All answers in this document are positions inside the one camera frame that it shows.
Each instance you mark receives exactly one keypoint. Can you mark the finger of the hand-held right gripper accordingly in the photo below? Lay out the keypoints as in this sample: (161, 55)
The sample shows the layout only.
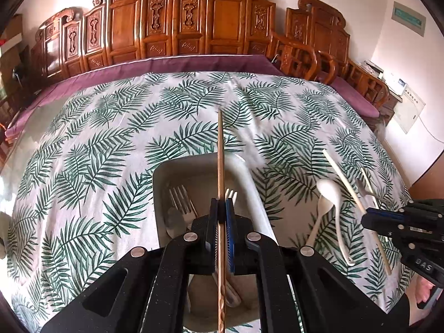
(385, 212)
(378, 222)

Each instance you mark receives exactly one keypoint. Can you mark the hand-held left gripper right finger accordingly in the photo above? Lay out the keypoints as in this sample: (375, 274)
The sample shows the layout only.
(229, 222)

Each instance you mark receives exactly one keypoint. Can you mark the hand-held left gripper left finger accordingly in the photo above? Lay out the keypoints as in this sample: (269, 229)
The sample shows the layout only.
(213, 218)

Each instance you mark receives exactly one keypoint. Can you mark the white plastic fork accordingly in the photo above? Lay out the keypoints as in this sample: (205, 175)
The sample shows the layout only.
(231, 194)

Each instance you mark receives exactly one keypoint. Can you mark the metal spoon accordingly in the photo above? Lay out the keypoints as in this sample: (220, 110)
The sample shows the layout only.
(175, 222)

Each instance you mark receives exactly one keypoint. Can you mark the light wooden chopstick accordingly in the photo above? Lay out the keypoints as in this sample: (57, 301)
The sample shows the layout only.
(367, 184)
(341, 180)

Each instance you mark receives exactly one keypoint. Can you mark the grey rectangular tray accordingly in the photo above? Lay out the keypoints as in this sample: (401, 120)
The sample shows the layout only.
(163, 194)

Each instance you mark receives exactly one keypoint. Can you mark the brown wooden chopstick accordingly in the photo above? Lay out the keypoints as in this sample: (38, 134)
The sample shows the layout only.
(221, 152)

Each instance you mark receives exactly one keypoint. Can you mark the person's right hand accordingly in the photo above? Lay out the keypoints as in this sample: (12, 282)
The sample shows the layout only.
(424, 291)

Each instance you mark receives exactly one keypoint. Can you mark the white plastic spoon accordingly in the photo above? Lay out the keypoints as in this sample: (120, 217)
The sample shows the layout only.
(314, 229)
(327, 189)

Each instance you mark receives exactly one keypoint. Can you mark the white electrical panel door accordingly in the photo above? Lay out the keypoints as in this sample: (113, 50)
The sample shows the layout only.
(411, 109)

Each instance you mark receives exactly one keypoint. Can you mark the wooden side table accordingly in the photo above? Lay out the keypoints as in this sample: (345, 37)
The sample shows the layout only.
(390, 105)

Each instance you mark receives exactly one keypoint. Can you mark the purple armchair cushion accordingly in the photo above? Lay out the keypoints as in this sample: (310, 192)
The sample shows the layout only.
(357, 97)

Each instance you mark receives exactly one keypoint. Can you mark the leaf print tablecloth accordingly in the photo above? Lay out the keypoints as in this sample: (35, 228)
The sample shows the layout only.
(104, 166)

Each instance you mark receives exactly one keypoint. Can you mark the white desk device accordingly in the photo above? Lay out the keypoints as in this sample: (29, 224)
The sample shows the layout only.
(397, 83)

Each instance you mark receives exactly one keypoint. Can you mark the white box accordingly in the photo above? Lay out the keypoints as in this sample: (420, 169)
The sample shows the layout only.
(372, 67)

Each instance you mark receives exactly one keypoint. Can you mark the carved wooden armchair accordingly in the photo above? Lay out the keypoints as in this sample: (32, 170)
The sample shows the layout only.
(312, 41)

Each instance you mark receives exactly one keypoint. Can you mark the carved wooden sofa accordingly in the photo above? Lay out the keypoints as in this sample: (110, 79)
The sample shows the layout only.
(166, 17)

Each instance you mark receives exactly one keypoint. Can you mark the cardboard box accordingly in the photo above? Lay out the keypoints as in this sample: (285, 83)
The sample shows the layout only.
(12, 27)

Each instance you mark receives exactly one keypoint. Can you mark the grey wall panel box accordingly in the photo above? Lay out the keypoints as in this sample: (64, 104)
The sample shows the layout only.
(409, 19)

